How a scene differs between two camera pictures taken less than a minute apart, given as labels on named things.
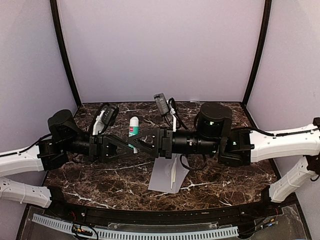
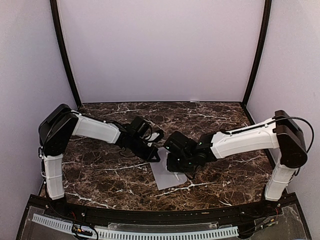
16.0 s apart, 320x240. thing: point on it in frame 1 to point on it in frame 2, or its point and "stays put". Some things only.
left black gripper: (104, 149) to (148, 157)
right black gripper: (158, 146) to (172, 167)
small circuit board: (77, 229) stays put
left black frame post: (55, 10) stays put
